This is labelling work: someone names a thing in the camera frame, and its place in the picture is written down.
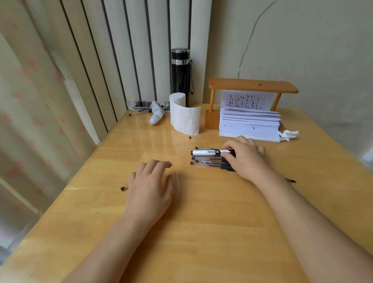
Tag white handheld device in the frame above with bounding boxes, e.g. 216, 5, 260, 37
149, 101, 167, 125

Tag stack of white paper sheets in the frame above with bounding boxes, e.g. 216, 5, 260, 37
219, 90, 281, 143

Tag white toilet paper roll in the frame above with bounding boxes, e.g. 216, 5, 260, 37
169, 92, 202, 136

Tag person's right hand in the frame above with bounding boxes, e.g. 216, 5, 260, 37
221, 135, 273, 183

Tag person's left forearm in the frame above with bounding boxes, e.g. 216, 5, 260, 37
63, 213, 164, 283

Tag pink patterned curtain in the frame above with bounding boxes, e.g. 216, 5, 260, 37
0, 0, 101, 258

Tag white vertical blinds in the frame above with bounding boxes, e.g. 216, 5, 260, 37
22, 0, 212, 146

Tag black thermos bottle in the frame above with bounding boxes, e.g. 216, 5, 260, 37
171, 48, 194, 108

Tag person's left hand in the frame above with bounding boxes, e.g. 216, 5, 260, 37
122, 159, 174, 226

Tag wooden desk shelf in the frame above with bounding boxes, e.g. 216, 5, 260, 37
205, 78, 299, 130

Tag crumpled white tissue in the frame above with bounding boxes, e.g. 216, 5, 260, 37
279, 130, 300, 142

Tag black phone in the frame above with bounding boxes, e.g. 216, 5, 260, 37
133, 100, 171, 111

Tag person's right forearm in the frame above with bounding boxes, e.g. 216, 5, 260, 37
251, 166, 373, 283

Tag white marker pen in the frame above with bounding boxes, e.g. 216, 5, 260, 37
191, 149, 236, 157

